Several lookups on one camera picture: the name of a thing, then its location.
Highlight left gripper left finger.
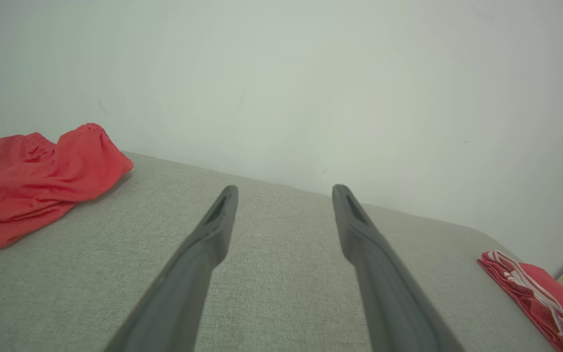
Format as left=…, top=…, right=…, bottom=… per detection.
left=105, top=185, right=239, bottom=352

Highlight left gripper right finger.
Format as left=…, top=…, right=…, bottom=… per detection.
left=332, top=184, right=466, bottom=352

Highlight red basketball jersey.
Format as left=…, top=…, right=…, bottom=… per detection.
left=477, top=250, right=563, bottom=352

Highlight plain red shorts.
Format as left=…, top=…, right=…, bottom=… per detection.
left=0, top=123, right=134, bottom=256

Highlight grey fabric sofa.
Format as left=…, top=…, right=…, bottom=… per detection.
left=0, top=152, right=556, bottom=352

